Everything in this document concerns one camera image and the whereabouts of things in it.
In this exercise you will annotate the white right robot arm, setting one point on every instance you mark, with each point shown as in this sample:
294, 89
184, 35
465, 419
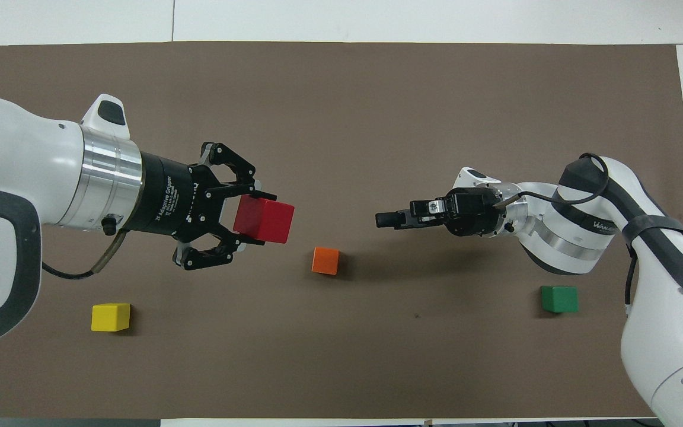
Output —
667, 332

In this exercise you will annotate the brown paper mat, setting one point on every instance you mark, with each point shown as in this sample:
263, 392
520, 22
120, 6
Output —
341, 107

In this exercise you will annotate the green wooden block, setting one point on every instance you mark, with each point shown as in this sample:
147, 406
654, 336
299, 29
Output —
559, 299

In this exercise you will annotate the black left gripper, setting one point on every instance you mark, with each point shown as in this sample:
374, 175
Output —
172, 198

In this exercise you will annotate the red wooden block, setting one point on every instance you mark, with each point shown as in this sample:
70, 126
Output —
264, 219

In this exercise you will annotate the orange wooden block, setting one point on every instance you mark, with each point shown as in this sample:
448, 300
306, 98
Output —
325, 260

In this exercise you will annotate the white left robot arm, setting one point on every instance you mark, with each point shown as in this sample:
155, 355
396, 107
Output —
15, 160

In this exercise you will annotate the yellow wooden block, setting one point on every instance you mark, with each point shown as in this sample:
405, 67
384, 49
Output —
110, 316

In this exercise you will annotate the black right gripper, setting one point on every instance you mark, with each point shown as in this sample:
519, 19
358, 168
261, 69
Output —
475, 213

